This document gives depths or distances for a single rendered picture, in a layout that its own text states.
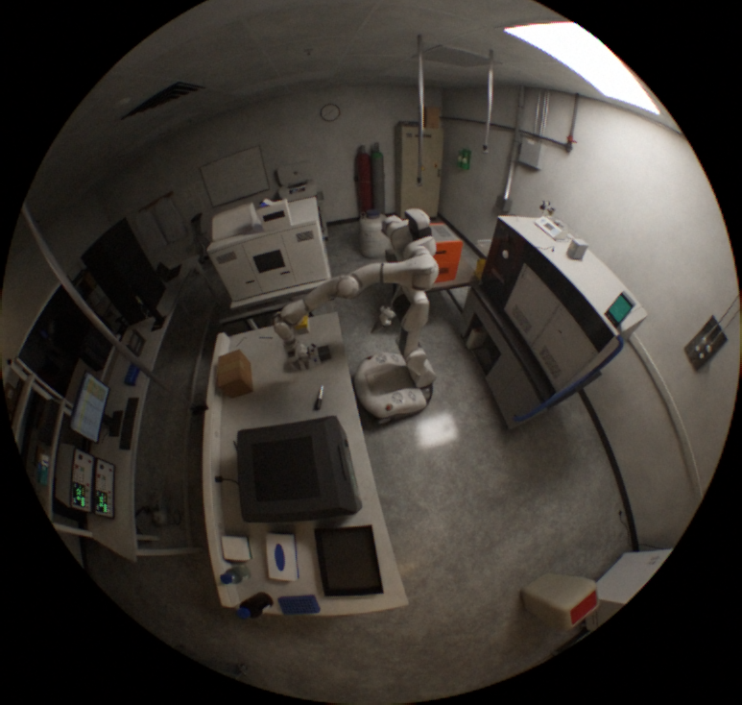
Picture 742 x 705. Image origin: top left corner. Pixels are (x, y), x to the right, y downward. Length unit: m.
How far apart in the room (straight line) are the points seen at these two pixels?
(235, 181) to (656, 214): 5.57
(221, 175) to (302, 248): 3.38
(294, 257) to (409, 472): 1.93
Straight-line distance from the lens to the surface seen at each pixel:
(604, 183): 2.70
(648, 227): 2.51
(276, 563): 1.28
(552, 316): 1.68
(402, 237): 1.16
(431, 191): 4.92
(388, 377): 2.03
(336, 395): 1.33
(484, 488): 2.26
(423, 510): 2.12
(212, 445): 1.44
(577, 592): 2.26
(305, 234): 1.75
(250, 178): 4.78
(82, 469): 2.18
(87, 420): 2.32
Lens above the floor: 2.09
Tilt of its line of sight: 51 degrees down
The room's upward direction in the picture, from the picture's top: 4 degrees counter-clockwise
